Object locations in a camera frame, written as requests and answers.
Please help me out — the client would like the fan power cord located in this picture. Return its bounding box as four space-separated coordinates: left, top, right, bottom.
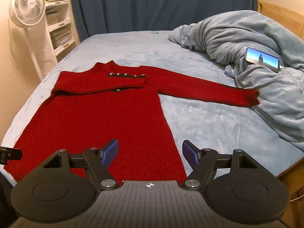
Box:
8 20 24 60

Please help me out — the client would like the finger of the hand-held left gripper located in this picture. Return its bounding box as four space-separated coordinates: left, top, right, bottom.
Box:
0 147 23 166

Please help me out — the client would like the white shelf unit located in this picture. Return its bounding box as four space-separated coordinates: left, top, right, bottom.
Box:
41 0 80 56

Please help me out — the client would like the white charging cable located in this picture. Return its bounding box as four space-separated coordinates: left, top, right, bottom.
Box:
280 67 304 93

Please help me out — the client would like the white standing fan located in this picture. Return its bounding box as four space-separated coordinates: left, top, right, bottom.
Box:
8 0 59 82

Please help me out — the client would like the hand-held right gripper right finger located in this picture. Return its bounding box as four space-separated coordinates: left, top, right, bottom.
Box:
182 140 258 191

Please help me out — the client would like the grey-blue fleece blanket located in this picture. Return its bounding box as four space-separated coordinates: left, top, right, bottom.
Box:
168 10 304 151

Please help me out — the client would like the red knit sweater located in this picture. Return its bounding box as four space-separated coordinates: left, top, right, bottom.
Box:
3 61 261 188

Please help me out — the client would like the dark blue curtain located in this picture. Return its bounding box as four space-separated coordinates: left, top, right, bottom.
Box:
68 0 258 44

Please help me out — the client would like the smartphone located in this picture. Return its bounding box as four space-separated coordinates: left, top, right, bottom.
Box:
245 47 281 74

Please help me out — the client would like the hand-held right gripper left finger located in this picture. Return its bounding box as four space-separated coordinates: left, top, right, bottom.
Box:
43 139 119 191

